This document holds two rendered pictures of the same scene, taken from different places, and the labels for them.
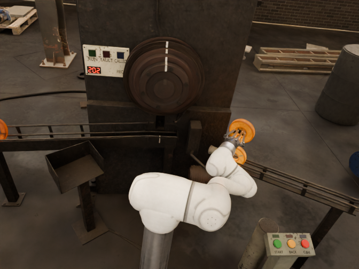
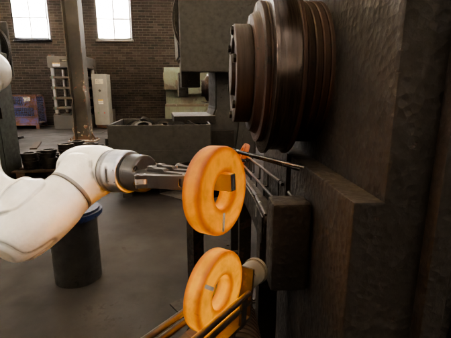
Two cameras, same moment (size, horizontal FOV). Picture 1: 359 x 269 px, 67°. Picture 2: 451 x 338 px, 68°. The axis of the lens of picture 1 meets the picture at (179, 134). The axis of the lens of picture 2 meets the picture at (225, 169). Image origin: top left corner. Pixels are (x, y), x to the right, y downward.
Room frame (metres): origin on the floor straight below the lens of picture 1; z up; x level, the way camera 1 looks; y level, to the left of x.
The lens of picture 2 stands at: (1.41, -0.93, 1.07)
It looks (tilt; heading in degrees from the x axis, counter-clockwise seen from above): 13 degrees down; 95
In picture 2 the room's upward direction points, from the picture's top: straight up
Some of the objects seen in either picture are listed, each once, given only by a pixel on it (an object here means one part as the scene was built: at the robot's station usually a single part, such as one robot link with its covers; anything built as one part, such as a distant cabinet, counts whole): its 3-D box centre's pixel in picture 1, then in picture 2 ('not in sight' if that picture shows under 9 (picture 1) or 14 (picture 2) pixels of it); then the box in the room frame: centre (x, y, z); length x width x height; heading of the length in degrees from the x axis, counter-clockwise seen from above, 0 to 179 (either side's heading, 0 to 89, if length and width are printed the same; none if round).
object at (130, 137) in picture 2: not in sight; (163, 151); (0.39, 2.76, 0.39); 1.03 x 0.83 x 0.79; 12
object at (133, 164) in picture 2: (232, 143); (149, 174); (1.20, -0.30, 0.91); 0.09 x 0.08 x 0.07; 153
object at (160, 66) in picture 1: (164, 87); (239, 74); (1.36, 0.12, 1.11); 0.28 x 0.06 x 0.28; 98
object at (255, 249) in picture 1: (256, 249); not in sight; (0.97, -0.58, 0.26); 0.12 x 0.12 x 0.52
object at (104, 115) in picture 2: not in sight; (83, 92); (-3.67, 8.95, 1.03); 1.54 x 0.94 x 2.05; 8
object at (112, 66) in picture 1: (107, 61); not in sight; (1.51, 0.48, 1.15); 0.26 x 0.02 x 0.18; 98
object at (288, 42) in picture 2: (164, 79); (271, 74); (1.45, 0.13, 1.11); 0.47 x 0.06 x 0.47; 98
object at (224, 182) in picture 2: not in sight; (214, 181); (1.34, -0.37, 0.92); 0.07 x 0.01 x 0.03; 153
